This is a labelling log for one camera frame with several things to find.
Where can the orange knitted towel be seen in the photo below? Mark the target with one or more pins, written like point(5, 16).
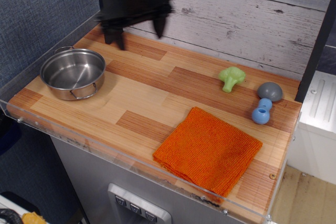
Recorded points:
point(207, 152)

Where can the stainless steel pot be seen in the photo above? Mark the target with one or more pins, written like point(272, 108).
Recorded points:
point(73, 74)

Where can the grey half-dome toy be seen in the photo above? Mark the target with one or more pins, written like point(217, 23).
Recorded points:
point(271, 91)

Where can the white ridged side unit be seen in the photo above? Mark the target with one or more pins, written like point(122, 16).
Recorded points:
point(312, 149)

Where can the grey toy cabinet front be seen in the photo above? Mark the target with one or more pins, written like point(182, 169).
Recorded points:
point(91, 175)

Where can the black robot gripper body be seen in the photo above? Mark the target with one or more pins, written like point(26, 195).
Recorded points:
point(132, 12)

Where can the dark grey right post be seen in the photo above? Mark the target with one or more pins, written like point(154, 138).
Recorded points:
point(319, 45)

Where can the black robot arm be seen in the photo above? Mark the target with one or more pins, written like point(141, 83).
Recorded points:
point(115, 15)

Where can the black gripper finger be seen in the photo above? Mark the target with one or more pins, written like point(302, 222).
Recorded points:
point(159, 25)
point(114, 34)

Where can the silver dispenser button panel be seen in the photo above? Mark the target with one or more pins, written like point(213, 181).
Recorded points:
point(130, 208)

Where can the clear acrylic edge guard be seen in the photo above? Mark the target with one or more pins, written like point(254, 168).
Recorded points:
point(128, 133)

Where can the blue dumbbell-shaped toy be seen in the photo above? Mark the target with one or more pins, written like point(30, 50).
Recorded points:
point(261, 114)

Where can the green toy broccoli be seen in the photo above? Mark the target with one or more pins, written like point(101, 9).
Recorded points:
point(231, 76)

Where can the yellow object at bottom-left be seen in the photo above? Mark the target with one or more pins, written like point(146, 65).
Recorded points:
point(33, 218)

